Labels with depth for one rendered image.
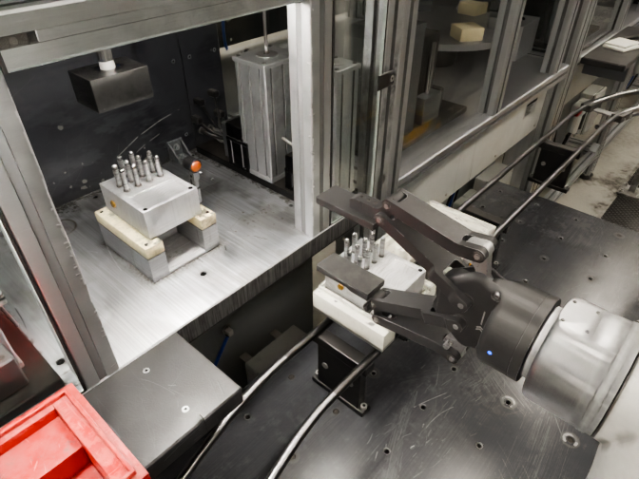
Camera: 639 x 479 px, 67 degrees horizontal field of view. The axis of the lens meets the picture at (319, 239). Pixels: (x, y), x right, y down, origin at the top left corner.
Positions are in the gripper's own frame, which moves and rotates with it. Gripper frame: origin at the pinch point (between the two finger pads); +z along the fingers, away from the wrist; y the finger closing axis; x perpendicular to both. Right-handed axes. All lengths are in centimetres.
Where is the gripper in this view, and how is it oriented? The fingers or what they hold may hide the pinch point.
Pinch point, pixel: (344, 239)
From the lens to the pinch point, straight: 49.5
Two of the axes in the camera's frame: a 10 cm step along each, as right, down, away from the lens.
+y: 0.0, -7.9, -6.1
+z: -7.5, -4.0, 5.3
